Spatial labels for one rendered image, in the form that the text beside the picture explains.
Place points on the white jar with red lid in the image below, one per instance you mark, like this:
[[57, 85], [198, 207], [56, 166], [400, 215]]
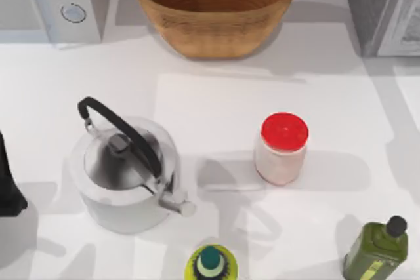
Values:
[[282, 158]]

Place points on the brown woven basket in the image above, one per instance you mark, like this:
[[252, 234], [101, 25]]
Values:
[[213, 27]]

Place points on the yellow-green bottle with teal cap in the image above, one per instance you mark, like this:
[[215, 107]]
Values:
[[226, 265]]

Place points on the small microwave knob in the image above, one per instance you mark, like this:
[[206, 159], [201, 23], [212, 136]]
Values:
[[73, 13]]

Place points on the pale microwave oven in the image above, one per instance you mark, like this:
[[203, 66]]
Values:
[[39, 24]]

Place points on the olive green bottle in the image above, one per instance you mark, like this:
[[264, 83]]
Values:
[[374, 253]]

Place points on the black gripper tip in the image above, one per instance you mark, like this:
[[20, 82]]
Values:
[[7, 188]]

